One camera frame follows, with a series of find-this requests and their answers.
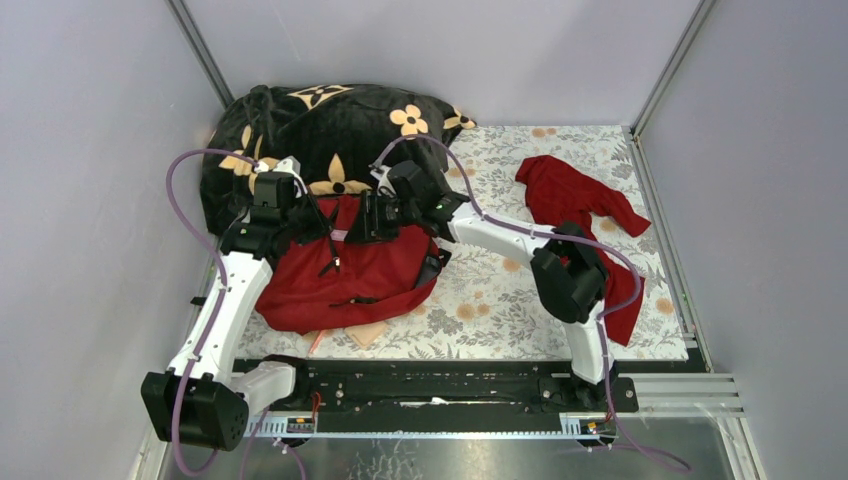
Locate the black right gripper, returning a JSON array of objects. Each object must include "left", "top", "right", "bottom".
[{"left": 344, "top": 189, "right": 420, "bottom": 247}]

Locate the pink eraser stick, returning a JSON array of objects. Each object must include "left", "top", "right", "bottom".
[{"left": 330, "top": 229, "right": 349, "bottom": 242}]

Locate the red student backpack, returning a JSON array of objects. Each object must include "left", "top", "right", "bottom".
[{"left": 255, "top": 195, "right": 451, "bottom": 334}]

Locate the orange pen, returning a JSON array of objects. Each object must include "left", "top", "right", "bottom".
[{"left": 307, "top": 330, "right": 328, "bottom": 356}]

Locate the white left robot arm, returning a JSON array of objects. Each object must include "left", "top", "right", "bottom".
[{"left": 140, "top": 157, "right": 314, "bottom": 451}]

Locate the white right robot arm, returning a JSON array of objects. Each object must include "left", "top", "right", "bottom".
[{"left": 344, "top": 161, "right": 614, "bottom": 412}]

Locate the black floral blanket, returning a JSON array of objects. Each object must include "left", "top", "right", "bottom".
[{"left": 199, "top": 84, "right": 476, "bottom": 236}]

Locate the floral table mat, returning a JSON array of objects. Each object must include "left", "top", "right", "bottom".
[{"left": 237, "top": 126, "right": 688, "bottom": 361}]

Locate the red cloth garment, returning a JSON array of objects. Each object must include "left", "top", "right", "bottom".
[{"left": 515, "top": 155, "right": 651, "bottom": 347}]

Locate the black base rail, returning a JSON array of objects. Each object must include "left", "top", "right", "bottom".
[{"left": 270, "top": 359, "right": 639, "bottom": 435}]

